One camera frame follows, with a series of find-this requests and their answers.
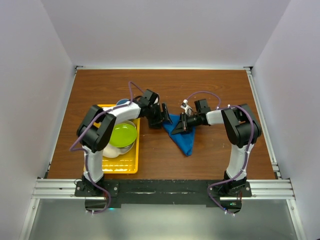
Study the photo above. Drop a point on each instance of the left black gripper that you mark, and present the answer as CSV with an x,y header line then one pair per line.
x,y
154,123

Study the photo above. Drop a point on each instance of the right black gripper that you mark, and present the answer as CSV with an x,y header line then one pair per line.
x,y
183,125

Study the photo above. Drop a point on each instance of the blue cloth napkin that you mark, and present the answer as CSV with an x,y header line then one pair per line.
x,y
184,141

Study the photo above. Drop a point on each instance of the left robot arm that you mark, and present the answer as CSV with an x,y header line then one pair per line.
x,y
96,187

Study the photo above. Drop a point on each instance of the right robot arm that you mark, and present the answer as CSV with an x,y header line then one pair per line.
x,y
242,130

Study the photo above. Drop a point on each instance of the blue plastic cup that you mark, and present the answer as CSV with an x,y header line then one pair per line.
x,y
122,101

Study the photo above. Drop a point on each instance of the green plastic plate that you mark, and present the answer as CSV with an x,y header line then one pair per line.
x,y
114,139

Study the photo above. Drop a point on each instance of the grey metal bowl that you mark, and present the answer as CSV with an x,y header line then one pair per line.
x,y
128,136

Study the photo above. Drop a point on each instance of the yellow plastic tray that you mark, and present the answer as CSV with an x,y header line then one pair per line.
x,y
122,162

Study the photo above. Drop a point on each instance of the beige flower-shaped plate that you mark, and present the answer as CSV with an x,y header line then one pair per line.
x,y
112,152

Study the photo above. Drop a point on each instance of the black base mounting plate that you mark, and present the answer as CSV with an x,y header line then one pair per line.
x,y
114,193

